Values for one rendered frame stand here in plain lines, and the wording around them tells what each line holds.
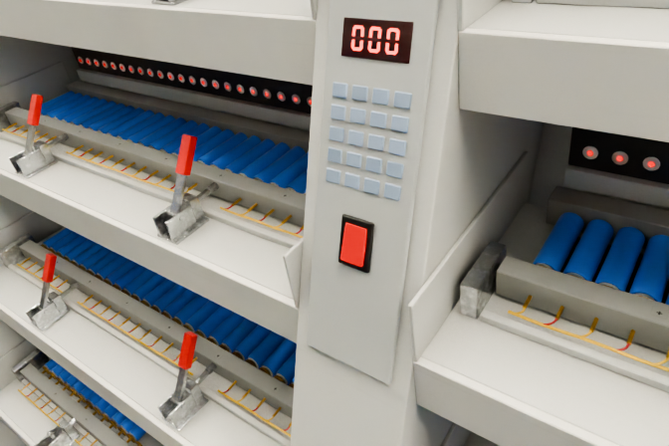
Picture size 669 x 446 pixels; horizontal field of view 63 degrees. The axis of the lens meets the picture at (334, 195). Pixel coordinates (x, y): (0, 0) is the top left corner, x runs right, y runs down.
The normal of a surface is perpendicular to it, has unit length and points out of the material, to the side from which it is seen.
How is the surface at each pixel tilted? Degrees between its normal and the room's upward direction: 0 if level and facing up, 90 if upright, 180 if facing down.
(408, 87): 90
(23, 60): 90
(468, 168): 90
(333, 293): 90
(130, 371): 20
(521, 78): 111
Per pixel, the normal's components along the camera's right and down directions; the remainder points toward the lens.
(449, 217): 0.80, 0.24
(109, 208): -0.14, -0.82
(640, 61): -0.58, 0.52
